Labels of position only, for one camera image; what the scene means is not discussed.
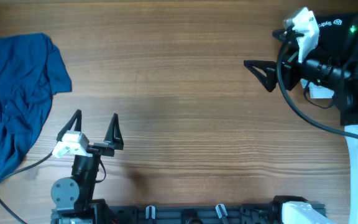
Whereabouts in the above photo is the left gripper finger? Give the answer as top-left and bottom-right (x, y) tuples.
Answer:
(104, 113), (124, 150)
(56, 110), (82, 141)

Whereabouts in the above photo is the black t-shirt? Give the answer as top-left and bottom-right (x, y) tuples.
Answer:
(272, 11), (358, 63)

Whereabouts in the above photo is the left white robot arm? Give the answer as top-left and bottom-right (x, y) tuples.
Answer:
(50, 110), (124, 223)

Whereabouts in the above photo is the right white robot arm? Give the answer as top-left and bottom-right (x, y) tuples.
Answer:
(244, 14), (358, 223)

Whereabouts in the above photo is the grey folded garment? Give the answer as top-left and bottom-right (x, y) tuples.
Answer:
(300, 79), (334, 99)

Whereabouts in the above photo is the teal blue shirt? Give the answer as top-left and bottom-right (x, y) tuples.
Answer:
(0, 33), (72, 180)

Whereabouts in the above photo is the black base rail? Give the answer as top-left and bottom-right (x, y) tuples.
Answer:
(50, 203), (328, 224)

